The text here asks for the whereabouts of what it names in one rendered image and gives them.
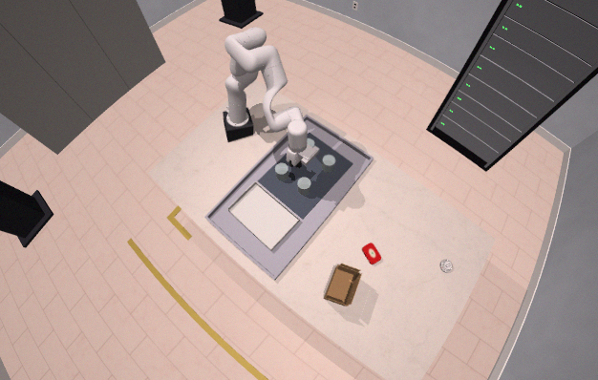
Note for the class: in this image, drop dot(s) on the brown cardboard box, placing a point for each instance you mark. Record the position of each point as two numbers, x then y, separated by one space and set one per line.
342 284

